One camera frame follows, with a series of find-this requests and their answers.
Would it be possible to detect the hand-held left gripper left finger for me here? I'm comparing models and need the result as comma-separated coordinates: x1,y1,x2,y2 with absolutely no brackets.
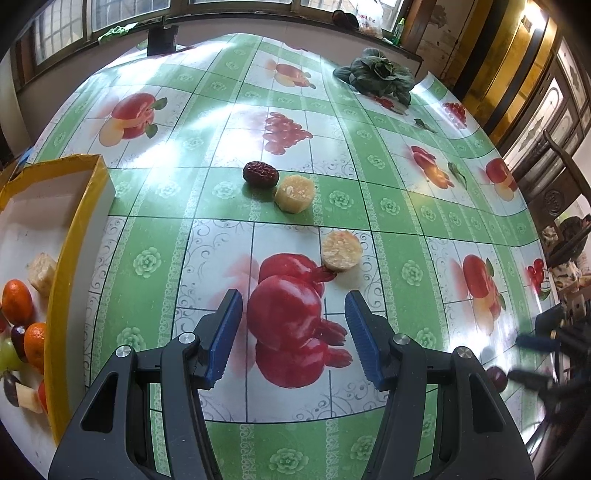
47,288,244,480

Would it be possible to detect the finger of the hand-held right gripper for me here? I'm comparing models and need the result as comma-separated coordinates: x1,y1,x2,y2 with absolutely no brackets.
507,368,555,394
515,335,561,352

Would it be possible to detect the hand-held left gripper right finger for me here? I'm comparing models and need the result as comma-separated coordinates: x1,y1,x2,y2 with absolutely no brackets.
344,290,535,480

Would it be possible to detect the dark red grape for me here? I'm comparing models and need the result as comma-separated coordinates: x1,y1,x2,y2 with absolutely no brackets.
486,366,509,391

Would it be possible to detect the red date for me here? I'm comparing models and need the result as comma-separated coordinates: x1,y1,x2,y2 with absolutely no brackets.
242,161,279,188

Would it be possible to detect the small orange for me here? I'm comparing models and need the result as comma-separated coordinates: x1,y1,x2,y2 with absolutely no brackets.
1,279,34,326
24,322,48,374

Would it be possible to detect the green grape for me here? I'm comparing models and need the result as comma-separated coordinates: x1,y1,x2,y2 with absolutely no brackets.
0,339,23,372

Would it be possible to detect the yellow cardboard box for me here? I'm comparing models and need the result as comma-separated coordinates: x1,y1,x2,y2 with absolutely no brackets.
0,154,116,446

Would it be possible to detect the dark wooden chair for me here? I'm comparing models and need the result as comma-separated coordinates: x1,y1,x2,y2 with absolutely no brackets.
510,129,591,241

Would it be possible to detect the green fruit-print tablecloth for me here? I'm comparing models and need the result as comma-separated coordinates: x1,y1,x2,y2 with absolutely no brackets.
28,32,561,480

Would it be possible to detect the dark green leafy vegetable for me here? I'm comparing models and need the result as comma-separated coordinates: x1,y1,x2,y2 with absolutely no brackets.
333,47,416,107

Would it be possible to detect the black square stand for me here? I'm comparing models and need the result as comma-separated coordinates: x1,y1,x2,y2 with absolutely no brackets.
147,24,180,56

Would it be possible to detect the clear plastic bag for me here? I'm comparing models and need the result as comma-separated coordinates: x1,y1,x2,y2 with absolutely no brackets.
355,0,385,38

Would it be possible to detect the green cloth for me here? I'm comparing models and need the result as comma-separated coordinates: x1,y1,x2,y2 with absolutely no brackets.
98,25,134,44

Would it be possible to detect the large window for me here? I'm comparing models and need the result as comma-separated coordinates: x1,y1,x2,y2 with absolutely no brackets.
14,0,416,75

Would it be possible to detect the yellow wooden door frame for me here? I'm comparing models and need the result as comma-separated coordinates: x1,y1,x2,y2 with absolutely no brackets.
443,0,591,153

